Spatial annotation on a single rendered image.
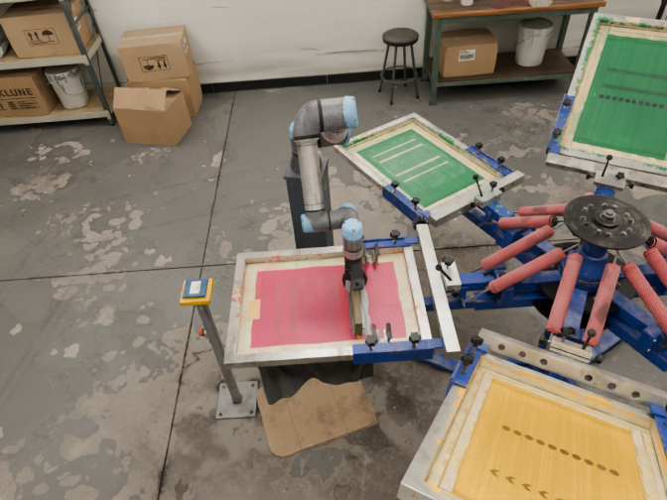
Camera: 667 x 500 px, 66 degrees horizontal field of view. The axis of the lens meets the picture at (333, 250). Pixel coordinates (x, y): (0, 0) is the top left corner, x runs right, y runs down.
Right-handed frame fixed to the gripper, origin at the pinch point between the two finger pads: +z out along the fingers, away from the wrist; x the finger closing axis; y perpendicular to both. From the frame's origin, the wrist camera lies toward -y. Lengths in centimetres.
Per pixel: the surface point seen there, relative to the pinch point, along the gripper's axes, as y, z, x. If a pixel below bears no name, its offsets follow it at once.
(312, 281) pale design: 12.0, 5.0, 18.0
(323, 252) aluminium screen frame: 25.6, 1.6, 12.6
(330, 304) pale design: -1.5, 5.0, 10.7
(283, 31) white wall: 380, 42, 44
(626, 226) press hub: -4, -30, -99
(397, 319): -12.1, 5.0, -15.9
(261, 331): -13.2, 5.0, 38.7
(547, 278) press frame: -1, -1, -78
